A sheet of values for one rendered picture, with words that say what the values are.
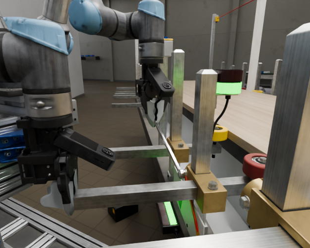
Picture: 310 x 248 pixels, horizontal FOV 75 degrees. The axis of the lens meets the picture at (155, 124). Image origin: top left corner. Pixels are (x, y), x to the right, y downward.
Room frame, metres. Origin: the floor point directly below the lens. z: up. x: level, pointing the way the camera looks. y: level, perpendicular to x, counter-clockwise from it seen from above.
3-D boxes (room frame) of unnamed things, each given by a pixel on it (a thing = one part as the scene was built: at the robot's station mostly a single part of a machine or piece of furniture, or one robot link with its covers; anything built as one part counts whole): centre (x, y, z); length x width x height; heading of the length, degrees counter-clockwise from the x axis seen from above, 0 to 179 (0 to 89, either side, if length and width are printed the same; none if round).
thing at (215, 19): (3.13, -0.85, 1.25); 0.09 x 0.08 x 1.10; 8
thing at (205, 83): (0.44, -0.11, 0.86); 0.03 x 0.03 x 0.48; 8
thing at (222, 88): (0.45, -0.16, 1.07); 0.06 x 0.06 x 0.02
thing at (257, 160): (0.42, -0.24, 0.85); 0.08 x 0.08 x 0.11
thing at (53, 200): (0.34, 0.19, 0.86); 0.06 x 0.03 x 0.09; 98
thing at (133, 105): (1.63, 0.13, 0.80); 0.43 x 0.03 x 0.04; 98
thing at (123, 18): (0.68, 0.11, 1.23); 0.11 x 0.11 x 0.08; 61
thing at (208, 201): (0.42, -0.11, 0.85); 0.13 x 0.06 x 0.05; 8
